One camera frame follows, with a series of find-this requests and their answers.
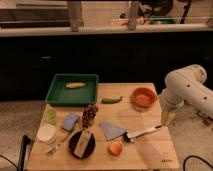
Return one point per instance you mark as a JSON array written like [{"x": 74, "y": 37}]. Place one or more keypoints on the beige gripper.
[{"x": 167, "y": 117}]

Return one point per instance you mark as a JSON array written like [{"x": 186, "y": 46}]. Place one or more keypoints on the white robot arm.
[{"x": 187, "y": 84}]

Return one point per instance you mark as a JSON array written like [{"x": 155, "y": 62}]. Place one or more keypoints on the green plastic tray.
[{"x": 60, "y": 95}]

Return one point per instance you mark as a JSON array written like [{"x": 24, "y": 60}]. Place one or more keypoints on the orange bowl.
[{"x": 143, "y": 97}]

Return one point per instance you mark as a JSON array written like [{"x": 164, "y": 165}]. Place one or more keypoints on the blue triangular cloth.
[{"x": 111, "y": 131}]

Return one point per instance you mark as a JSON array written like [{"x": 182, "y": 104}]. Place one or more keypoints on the orange peach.
[{"x": 115, "y": 148}]

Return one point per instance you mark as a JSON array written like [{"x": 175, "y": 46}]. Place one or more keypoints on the green chili pepper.
[{"x": 111, "y": 100}]

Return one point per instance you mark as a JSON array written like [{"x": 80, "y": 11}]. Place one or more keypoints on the purple grape bunch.
[{"x": 89, "y": 115}]

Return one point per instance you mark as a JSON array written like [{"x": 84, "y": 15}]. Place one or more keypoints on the black round plate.
[{"x": 74, "y": 140}]

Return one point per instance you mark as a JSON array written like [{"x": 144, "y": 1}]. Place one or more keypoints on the white bar on plate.
[{"x": 82, "y": 143}]

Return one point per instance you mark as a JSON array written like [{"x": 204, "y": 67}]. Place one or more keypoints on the silver fork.
[{"x": 53, "y": 149}]

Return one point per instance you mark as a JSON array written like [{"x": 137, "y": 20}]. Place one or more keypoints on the blue sponge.
[{"x": 70, "y": 121}]

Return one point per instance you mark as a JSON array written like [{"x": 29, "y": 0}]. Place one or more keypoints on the yellow corn cob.
[{"x": 75, "y": 85}]

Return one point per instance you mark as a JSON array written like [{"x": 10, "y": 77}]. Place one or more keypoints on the black clamp post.
[{"x": 24, "y": 143}]

